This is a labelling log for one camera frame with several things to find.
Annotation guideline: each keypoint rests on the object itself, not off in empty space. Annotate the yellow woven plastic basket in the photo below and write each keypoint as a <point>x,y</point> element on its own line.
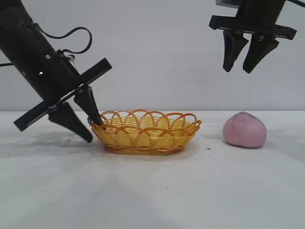
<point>143,143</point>

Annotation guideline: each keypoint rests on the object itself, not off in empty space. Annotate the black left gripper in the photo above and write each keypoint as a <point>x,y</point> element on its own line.
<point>47,78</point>

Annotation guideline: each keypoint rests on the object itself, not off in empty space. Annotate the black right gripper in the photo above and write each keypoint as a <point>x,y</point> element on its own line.
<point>257,14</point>

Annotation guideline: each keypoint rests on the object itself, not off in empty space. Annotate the pink peach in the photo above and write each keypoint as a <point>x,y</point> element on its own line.
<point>244,131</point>

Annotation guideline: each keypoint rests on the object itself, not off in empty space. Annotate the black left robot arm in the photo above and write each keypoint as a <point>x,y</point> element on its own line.
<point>16,31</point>

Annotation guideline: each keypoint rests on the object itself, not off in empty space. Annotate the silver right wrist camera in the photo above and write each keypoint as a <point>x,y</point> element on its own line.
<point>226,2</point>

